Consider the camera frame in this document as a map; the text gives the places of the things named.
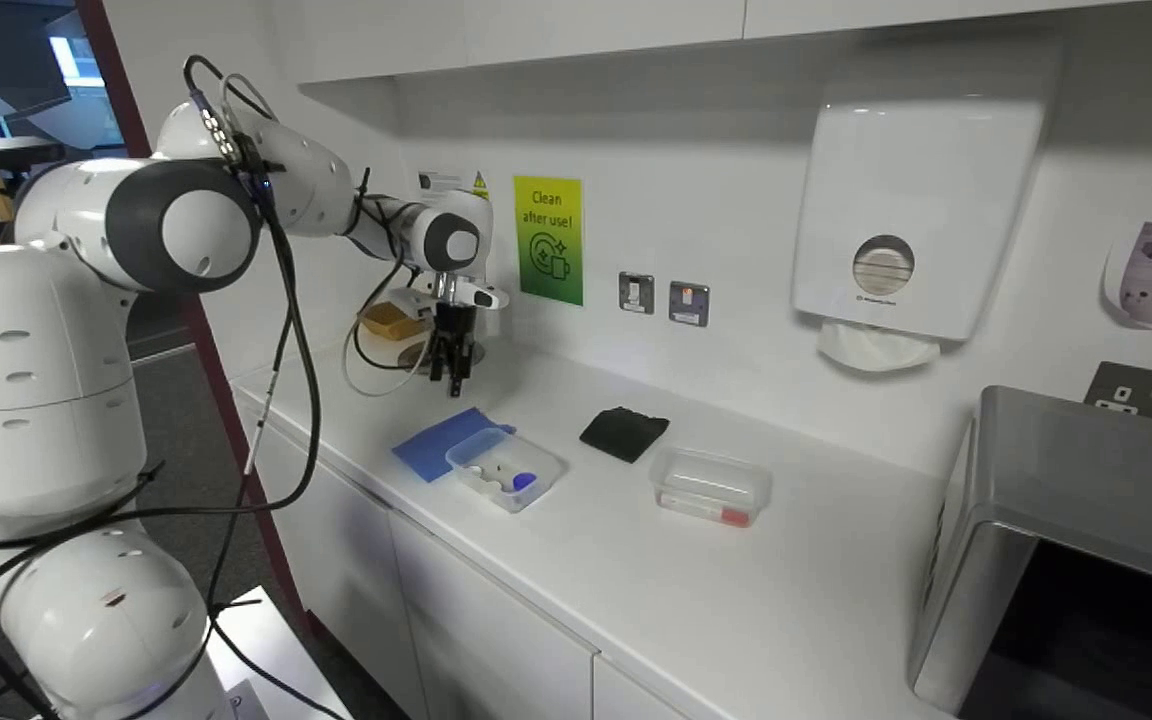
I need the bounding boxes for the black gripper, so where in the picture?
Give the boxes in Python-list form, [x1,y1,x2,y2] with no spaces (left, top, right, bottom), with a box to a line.
[424,300,480,405]

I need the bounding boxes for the clear plastic bowl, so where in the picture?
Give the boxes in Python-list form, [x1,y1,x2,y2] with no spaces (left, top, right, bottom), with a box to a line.
[441,424,572,519]

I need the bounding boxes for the green clean after use poster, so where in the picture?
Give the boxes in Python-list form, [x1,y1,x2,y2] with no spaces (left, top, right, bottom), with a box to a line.
[513,173,587,313]

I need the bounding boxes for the black cloth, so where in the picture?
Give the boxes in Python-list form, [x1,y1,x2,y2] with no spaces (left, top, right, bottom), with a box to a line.
[578,405,674,469]

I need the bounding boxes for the white base cabinet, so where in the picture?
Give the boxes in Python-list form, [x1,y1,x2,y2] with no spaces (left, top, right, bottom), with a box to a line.
[235,390,688,720]

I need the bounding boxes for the clear lidded plastic container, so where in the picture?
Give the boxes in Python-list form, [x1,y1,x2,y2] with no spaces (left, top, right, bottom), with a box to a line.
[649,447,778,532]

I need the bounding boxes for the white paper towel dispenser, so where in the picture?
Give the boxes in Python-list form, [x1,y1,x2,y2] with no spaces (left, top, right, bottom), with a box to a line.
[789,101,1049,379]

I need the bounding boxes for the stainless steel appliance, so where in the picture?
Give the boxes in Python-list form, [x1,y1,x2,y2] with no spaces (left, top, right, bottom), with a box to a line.
[904,382,1152,720]

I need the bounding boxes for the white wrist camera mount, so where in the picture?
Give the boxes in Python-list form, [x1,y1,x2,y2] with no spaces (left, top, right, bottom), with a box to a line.
[435,268,507,316]

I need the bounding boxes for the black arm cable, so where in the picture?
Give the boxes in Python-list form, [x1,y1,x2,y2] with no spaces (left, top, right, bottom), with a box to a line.
[178,53,472,617]

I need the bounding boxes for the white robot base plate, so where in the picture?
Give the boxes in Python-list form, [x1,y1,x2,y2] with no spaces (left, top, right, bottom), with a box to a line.
[192,583,358,720]

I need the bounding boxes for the white upper wall cabinet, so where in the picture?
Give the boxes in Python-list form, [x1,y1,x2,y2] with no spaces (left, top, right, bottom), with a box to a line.
[109,0,1141,87]

